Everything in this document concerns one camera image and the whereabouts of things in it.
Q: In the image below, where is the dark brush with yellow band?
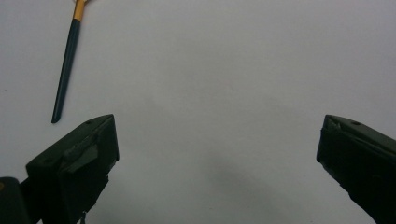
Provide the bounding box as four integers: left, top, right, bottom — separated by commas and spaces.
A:
50, 0, 92, 124

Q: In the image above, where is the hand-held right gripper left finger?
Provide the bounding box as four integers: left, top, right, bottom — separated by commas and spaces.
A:
25, 113, 120, 224

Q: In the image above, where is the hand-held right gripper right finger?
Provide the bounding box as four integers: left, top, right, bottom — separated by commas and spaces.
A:
316, 114, 396, 224

